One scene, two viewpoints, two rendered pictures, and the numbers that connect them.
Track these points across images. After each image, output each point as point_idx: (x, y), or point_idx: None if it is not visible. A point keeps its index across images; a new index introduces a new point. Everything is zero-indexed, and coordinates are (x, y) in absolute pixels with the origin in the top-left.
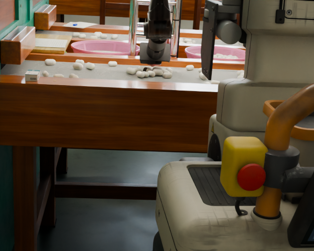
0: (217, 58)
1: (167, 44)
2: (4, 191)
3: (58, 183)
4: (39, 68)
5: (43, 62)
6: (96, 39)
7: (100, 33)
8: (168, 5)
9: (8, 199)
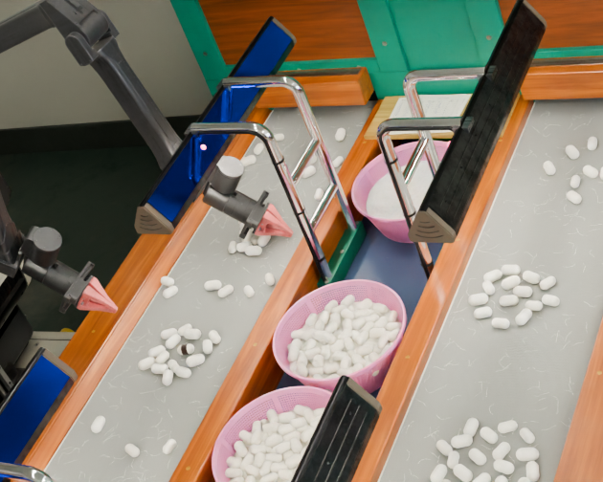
0: (284, 314)
1: (248, 217)
2: None
3: None
4: (324, 130)
5: (357, 130)
6: (497, 168)
7: (600, 174)
8: (156, 159)
9: None
